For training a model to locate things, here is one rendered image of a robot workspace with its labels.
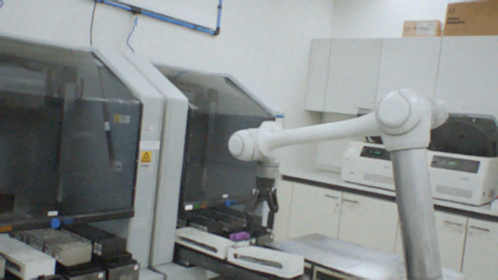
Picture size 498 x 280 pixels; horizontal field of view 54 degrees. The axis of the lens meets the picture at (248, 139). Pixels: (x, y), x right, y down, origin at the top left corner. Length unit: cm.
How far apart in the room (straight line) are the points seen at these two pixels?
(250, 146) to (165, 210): 56
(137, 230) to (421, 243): 107
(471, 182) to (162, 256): 253
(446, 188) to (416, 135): 257
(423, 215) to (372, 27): 370
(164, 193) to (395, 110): 104
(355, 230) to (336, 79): 142
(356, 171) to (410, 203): 280
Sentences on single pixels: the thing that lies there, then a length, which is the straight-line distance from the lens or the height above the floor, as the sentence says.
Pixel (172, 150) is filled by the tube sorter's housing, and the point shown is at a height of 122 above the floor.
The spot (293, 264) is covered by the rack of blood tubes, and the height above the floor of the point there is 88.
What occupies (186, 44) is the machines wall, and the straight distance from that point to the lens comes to 359.
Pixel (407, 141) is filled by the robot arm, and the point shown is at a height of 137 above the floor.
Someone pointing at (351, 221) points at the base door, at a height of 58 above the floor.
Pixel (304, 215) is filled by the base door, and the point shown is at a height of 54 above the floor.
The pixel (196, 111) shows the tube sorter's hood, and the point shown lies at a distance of 209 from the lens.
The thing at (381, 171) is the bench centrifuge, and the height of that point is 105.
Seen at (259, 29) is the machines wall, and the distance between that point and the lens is 422.
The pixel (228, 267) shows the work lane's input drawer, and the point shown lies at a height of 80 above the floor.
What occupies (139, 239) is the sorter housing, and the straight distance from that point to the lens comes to 201.
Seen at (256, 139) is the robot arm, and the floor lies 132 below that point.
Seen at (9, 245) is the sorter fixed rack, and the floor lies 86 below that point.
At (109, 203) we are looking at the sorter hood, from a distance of 186.
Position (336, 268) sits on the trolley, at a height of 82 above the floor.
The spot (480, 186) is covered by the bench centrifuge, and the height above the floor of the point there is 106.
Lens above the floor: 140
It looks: 3 degrees down
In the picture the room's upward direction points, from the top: 6 degrees clockwise
